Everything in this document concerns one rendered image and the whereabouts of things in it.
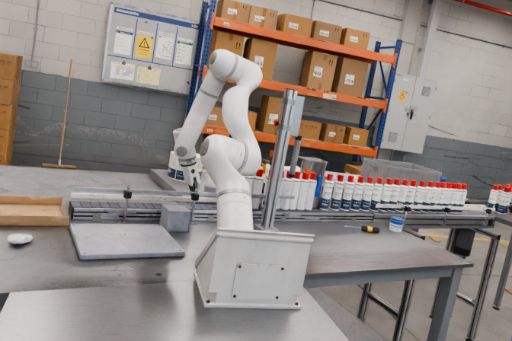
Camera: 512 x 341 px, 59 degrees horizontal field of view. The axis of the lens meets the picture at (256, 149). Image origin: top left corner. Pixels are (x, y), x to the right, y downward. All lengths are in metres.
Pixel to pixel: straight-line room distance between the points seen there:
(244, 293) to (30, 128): 5.53
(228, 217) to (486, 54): 7.84
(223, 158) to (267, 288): 0.45
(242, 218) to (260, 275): 0.20
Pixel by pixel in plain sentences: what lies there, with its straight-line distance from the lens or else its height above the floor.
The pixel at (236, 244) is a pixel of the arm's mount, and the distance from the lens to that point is 1.34.
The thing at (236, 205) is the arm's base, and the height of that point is 1.09.
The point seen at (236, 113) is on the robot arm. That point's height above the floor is 1.37.
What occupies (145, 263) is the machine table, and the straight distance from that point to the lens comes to 1.63.
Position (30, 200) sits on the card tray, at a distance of 2.15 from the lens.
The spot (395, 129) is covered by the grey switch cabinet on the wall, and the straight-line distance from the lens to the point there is 7.52.
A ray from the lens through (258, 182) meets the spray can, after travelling 2.26.
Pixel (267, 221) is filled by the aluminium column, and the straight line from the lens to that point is 2.18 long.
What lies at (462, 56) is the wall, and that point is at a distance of 8.65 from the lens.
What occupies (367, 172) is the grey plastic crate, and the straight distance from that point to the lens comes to 4.30.
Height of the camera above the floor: 1.47
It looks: 7 degrees down
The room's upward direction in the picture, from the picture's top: 10 degrees clockwise
